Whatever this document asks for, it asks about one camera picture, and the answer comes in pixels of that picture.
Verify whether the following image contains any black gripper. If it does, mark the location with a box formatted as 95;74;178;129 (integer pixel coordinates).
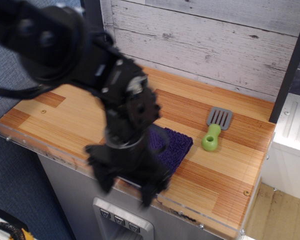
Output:
85;140;172;208

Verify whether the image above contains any purple cloth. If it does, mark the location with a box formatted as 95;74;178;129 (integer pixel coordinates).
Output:
119;126;194;191

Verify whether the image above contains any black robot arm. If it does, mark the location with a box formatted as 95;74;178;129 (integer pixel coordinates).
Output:
0;0;172;207

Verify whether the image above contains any silver dispenser button panel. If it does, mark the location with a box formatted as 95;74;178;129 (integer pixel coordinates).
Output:
92;197;155;240

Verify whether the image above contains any grey toy fridge cabinet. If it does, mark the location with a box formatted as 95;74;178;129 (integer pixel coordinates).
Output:
36;152;216;240

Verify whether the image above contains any yellow tape object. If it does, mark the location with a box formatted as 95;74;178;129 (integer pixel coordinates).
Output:
21;228;36;240

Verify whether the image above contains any white ridged side counter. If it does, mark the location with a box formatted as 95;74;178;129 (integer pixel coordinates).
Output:
274;93;300;151

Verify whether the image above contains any clear acrylic guard rail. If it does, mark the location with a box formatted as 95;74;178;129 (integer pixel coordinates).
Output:
0;34;277;238

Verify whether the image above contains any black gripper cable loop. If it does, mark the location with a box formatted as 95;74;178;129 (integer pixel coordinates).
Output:
147;126;171;155

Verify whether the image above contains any grey spatula green handle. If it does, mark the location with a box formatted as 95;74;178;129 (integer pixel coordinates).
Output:
201;106;233;152

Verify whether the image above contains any black braided cable bundle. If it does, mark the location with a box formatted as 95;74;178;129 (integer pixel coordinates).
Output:
0;219;26;240

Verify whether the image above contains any dark left upright post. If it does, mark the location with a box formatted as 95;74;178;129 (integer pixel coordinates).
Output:
80;0;101;15

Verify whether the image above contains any dark upright post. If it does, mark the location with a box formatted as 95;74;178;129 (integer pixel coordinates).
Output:
269;33;300;124
80;0;101;15

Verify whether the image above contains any dark right upright post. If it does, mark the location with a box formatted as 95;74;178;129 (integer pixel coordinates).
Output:
269;33;300;124

